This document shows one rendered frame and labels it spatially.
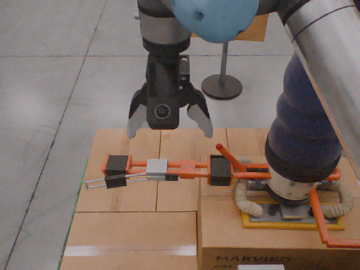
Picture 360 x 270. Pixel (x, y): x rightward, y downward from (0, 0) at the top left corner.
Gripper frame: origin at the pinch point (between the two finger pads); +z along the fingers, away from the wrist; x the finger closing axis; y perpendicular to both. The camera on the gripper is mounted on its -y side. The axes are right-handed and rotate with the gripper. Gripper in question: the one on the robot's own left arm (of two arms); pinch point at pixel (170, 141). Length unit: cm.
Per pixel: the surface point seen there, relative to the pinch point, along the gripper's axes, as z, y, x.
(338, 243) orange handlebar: 43, 2, -46
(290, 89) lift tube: 7.3, 25.5, -29.6
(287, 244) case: 58, 9, -36
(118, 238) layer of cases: 98, 33, 28
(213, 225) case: 58, 16, -13
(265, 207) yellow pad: 55, 22, -31
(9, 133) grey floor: 152, 160, 143
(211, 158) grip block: 43, 34, -12
